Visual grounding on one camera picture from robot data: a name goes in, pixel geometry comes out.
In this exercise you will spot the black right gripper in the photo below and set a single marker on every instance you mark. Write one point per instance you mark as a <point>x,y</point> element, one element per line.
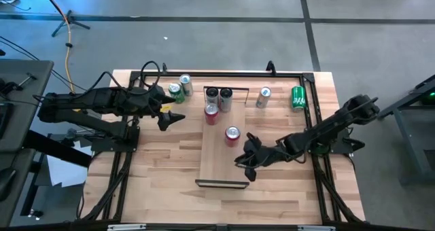
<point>261,156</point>

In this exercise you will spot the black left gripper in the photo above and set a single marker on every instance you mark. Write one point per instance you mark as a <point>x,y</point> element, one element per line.
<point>153,102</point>

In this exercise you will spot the red Fanta can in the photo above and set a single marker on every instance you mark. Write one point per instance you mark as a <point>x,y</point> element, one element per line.
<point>211,112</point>
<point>232,136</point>

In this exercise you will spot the silver blue can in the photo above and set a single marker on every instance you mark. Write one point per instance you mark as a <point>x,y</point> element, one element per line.
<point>264,96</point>
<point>186,84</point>

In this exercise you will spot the silver can black lid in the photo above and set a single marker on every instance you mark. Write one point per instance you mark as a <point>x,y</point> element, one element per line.
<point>225,100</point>
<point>212,96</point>

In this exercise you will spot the green Sprite can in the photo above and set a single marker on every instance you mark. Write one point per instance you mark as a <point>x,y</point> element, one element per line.
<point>176,92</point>
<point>298,98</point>

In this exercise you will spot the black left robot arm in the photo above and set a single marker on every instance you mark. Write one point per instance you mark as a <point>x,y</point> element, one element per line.
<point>85,102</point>

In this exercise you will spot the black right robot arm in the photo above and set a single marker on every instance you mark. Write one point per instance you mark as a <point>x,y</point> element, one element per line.
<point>326,129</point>

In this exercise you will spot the yellow tag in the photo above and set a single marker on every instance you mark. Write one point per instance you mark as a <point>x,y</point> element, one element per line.
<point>166,107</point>

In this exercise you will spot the black tripod stand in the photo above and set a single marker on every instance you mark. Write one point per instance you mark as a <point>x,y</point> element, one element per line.
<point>68,22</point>

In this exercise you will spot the dark grey desk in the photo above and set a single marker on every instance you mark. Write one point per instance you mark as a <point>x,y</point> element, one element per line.
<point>23,105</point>

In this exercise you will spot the black clamp tool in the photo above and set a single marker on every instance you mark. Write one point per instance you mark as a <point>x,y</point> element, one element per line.
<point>18,83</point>

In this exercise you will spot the workbench with grey legs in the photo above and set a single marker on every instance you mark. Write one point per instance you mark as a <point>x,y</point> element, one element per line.
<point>408,139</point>

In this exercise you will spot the black computer mouse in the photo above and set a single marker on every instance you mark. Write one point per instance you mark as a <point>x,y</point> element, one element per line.
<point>6,183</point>

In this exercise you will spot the black box green light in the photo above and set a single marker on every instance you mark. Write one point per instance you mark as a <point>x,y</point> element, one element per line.
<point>431,96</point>

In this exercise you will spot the wooden shelf black metal frame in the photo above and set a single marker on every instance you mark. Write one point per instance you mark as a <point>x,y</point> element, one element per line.
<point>217,163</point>

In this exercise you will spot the silver metal bracket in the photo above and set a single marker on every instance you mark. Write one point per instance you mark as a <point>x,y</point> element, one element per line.
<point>126,227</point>
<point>316,228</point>

